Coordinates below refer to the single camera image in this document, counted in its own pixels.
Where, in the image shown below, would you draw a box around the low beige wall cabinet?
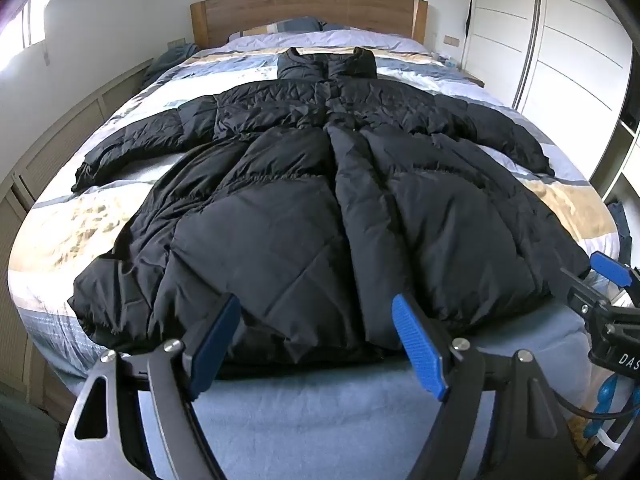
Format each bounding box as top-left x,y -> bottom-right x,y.
0,57 -> 153,411

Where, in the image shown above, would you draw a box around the white shelf unit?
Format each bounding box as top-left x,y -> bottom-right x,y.
599,110 -> 640,311

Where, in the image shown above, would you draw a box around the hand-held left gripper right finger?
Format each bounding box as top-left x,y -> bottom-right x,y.
391,292 -> 588,480

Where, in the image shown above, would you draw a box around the dark folded clothes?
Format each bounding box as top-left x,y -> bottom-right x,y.
606,200 -> 640,262

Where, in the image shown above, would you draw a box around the blue crumpled cloth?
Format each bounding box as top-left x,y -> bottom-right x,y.
142,42 -> 201,87

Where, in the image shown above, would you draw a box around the striped pillow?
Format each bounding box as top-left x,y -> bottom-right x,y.
229,16 -> 322,43

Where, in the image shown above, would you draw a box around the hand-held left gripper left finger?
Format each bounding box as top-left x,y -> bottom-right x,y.
52,292 -> 243,480

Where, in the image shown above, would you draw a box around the person's right hand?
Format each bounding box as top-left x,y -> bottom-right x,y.
584,374 -> 625,458

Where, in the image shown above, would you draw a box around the white sliding wardrobe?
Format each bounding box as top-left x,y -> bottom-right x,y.
460,0 -> 637,192

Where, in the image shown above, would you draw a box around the window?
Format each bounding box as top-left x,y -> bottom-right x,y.
0,0 -> 52,67

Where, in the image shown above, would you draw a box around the bed with striped duvet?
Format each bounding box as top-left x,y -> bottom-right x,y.
7,27 -> 618,480

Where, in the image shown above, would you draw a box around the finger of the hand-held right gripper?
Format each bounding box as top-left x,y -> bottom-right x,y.
589,251 -> 640,292
560,267 -> 612,312

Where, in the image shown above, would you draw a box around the wooden bedside table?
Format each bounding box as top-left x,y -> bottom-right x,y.
440,55 -> 487,87

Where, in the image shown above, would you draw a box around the wooden headboard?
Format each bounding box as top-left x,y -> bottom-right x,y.
190,0 -> 430,48

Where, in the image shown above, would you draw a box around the black cable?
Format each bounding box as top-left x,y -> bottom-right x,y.
555,392 -> 640,422

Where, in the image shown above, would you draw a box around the black puffer jacket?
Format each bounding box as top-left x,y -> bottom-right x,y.
67,46 -> 592,366

